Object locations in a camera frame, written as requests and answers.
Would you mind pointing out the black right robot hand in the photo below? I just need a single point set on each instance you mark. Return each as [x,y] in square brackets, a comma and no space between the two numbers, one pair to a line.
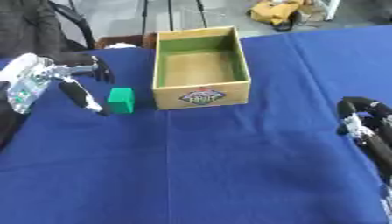
[375,131]

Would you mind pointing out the tan cardboard box green inside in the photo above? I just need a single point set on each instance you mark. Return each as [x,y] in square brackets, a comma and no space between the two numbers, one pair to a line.
[201,70]

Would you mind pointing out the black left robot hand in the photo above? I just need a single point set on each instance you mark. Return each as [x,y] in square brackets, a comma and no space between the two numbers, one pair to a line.
[76,92]

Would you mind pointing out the brown wooden stool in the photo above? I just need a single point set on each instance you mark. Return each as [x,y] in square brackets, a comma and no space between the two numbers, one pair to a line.
[125,40]

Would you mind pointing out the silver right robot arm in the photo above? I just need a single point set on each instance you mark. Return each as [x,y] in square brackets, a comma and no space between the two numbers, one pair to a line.
[387,201]

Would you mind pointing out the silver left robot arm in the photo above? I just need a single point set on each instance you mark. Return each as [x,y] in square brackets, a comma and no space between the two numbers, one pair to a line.
[25,81]

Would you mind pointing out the black tripod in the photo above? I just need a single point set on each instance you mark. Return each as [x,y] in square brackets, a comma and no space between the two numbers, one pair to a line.
[171,13]

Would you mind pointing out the green rectangular block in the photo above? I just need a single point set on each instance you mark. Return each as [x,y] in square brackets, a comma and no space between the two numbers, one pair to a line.
[121,99]

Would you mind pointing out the black office chair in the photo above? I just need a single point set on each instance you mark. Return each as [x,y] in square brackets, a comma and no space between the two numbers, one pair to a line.
[35,26]

